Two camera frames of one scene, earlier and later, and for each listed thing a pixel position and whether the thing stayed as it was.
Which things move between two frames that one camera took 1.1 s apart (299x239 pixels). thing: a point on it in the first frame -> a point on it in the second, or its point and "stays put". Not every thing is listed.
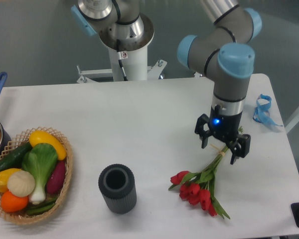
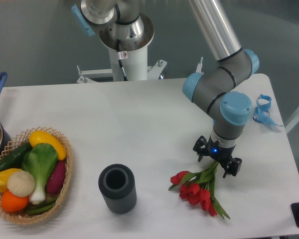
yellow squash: x=38 y=137 stays put
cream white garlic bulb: x=21 y=183 stays put
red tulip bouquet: x=198 y=187 stays put
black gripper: x=224 y=127 -> x=221 y=154
